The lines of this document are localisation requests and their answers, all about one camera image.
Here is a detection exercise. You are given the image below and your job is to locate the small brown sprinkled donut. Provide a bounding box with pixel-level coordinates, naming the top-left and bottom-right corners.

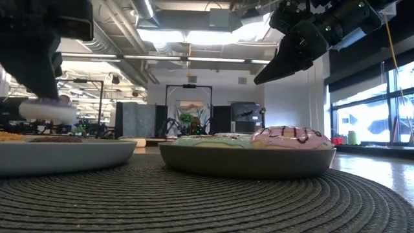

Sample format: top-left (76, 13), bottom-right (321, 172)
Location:
top-left (28, 136), bottom-right (83, 144)

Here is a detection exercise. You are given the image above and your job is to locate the window roller blind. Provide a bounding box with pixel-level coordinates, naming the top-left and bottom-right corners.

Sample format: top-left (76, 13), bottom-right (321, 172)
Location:
top-left (329, 72), bottom-right (389, 104)

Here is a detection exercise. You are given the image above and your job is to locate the light grey plate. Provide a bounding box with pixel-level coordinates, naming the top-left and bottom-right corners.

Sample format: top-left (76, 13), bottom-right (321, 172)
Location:
top-left (0, 138), bottom-right (137, 177)

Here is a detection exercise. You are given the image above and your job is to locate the large window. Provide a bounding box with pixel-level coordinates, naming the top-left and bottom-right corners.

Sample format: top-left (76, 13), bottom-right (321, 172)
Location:
top-left (329, 60), bottom-right (414, 146)

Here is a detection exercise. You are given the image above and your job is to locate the green plant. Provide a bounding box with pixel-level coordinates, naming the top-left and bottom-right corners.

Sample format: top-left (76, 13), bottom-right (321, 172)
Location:
top-left (179, 112), bottom-right (197, 128)

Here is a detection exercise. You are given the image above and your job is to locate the grey partition panel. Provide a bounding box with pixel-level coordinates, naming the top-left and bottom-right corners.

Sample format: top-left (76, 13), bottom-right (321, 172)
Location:
top-left (115, 102), bottom-right (157, 139)

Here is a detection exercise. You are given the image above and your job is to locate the black cabinet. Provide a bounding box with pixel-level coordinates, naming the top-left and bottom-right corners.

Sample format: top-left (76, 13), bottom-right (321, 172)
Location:
top-left (230, 102), bottom-right (267, 134)

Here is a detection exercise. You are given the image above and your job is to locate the long ceiling tube light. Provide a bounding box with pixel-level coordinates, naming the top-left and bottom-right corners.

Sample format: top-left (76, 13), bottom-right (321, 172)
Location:
top-left (61, 51), bottom-right (271, 65)

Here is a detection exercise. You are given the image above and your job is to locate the dark grey plate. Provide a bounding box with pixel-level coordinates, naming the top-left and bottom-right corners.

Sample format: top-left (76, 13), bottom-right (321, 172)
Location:
top-left (157, 142), bottom-right (337, 180)

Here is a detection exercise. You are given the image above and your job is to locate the round dark woven placemat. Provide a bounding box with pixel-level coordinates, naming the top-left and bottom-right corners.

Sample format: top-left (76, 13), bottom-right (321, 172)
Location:
top-left (0, 151), bottom-right (414, 233)

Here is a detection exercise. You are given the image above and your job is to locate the round silver ceiling pipe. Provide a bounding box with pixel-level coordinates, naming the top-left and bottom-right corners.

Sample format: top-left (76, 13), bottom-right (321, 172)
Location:
top-left (131, 0), bottom-right (161, 27)

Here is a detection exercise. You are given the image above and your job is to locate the large pink iced donut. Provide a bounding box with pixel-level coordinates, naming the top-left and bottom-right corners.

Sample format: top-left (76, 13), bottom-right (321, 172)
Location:
top-left (249, 125), bottom-right (336, 151)

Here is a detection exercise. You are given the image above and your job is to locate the black panel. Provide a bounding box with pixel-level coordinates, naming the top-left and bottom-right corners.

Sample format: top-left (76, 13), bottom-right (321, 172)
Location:
top-left (212, 105), bottom-right (232, 134)

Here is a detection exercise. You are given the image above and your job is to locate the small purple iced donut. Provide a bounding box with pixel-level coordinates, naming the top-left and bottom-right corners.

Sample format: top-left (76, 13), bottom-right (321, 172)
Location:
top-left (18, 98), bottom-right (78, 124)

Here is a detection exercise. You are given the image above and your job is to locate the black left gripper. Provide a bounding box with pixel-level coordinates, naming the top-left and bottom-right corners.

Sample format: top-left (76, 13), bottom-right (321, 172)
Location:
top-left (0, 0), bottom-right (95, 100)

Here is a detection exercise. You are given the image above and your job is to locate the black metal station frame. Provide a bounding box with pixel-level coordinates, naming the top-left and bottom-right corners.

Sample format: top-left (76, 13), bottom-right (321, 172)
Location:
top-left (165, 83), bottom-right (213, 137)
top-left (53, 78), bottom-right (105, 137)

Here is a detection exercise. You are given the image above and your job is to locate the large mint iced donut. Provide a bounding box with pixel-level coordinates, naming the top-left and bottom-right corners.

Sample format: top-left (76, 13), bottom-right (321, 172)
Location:
top-left (172, 135), bottom-right (254, 150)

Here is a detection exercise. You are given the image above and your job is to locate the black monitor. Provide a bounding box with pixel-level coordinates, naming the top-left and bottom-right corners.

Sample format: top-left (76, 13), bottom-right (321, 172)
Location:
top-left (0, 96), bottom-right (19, 124)

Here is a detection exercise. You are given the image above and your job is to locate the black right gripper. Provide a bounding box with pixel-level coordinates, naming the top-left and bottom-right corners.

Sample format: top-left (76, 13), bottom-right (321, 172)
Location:
top-left (253, 0), bottom-right (345, 86)

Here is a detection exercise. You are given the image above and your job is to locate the small orange donut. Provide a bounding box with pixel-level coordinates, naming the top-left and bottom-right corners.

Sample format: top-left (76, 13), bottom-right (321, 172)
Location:
top-left (0, 131), bottom-right (26, 142)

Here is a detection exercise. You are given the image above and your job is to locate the grey ceiling vent box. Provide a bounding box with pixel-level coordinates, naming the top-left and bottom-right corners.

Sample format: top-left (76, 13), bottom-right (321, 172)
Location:
top-left (209, 8), bottom-right (242, 32)

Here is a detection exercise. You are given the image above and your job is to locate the wall mural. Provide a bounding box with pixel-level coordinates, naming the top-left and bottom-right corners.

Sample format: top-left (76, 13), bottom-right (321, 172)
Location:
top-left (174, 100), bottom-right (211, 135)

